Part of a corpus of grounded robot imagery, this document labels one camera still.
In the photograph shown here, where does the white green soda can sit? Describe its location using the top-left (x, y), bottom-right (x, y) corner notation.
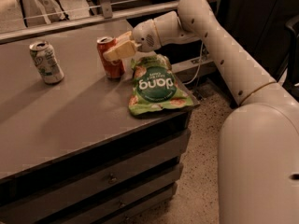
top-left (29, 41), bottom-right (64, 85)

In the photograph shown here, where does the white hanging cable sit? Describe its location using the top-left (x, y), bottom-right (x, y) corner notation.
top-left (182, 40), bottom-right (205, 86)

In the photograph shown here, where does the red coke can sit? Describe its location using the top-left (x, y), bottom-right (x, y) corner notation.
top-left (97, 36), bottom-right (125, 79)

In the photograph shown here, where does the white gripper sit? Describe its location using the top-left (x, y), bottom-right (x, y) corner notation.
top-left (103, 20), bottom-right (162, 62)

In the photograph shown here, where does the metal railing frame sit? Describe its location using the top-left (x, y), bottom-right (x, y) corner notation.
top-left (0, 0), bottom-right (225, 82)

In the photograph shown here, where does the grey drawer cabinet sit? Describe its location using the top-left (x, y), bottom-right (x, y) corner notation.
top-left (0, 21), bottom-right (191, 224)

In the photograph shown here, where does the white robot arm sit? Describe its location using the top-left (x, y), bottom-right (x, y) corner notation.
top-left (104, 0), bottom-right (299, 224)

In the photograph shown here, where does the green rice chip bag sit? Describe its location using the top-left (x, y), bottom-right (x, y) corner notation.
top-left (128, 54), bottom-right (193, 116)

